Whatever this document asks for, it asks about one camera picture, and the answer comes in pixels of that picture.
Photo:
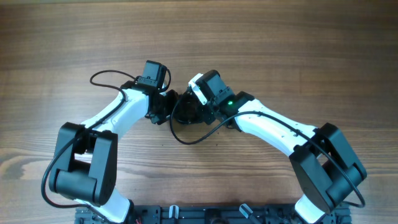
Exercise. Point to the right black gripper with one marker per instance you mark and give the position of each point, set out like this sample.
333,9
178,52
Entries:
208,117

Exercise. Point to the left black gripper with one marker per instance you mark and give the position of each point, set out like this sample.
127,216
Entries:
173,96

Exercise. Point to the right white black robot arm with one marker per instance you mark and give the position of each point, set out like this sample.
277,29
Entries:
326,166

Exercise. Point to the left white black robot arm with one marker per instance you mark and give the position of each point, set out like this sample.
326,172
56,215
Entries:
84,165

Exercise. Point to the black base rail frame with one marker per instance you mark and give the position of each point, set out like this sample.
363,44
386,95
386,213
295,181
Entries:
271,213

